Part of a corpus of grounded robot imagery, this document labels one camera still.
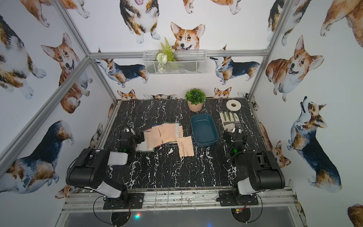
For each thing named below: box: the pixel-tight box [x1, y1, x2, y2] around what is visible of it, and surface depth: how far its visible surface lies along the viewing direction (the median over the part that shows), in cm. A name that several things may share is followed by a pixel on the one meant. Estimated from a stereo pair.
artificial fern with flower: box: [155, 36, 177, 74], surface depth 84 cm
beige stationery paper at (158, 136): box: [144, 122, 169, 150], surface depth 100 cm
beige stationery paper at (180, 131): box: [178, 125, 184, 138], surface depth 102 cm
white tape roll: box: [225, 99, 242, 112], surface depth 120 cm
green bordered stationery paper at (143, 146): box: [135, 136, 155, 152], surface depth 93 cm
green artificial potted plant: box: [184, 87, 207, 106], surface depth 103 cm
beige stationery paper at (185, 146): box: [176, 135, 195, 158], surface depth 95 cm
